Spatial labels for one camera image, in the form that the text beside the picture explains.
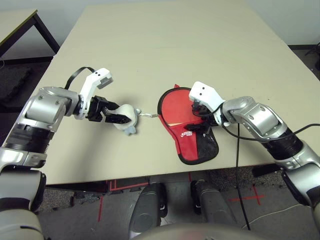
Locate black left wrist camera cable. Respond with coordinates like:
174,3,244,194
64,66,97,90

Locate white cable on floor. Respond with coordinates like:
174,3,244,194
241,203,312,230

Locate grey robot right leg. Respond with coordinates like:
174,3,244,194
190,179,239,229

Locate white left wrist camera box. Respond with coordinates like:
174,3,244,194
74,67,115,120

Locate grey robot left leg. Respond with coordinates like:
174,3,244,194
129,182,167,234

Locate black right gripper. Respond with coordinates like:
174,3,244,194
186,99,221,133

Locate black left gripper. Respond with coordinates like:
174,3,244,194
86,95,132,125

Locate beige side table black frame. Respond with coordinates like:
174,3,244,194
0,9,61,62

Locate red black paddle case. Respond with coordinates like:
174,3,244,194
156,83,221,166

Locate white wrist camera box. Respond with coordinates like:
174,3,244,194
188,80,231,126
74,67,115,120

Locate black foam floor mat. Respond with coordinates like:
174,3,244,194
0,65,35,106

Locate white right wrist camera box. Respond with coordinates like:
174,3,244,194
188,80,231,126

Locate grey white plush keychain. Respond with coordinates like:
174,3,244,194
111,103,159,137

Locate grey robot torso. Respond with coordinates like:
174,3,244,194
128,222,254,240

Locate grey robot leg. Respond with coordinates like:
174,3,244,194
190,179,239,229
129,182,167,234

